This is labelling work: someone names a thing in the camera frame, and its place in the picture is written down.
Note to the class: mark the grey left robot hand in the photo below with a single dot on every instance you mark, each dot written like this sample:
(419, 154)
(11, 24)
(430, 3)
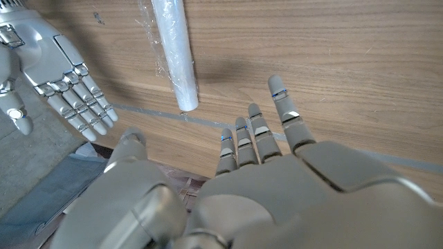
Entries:
(311, 193)

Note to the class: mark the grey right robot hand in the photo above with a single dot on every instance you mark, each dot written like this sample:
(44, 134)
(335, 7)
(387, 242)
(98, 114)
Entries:
(48, 58)

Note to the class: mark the blue-grey leaning board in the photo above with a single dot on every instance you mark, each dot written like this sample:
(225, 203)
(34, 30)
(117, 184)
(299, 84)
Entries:
(45, 197)

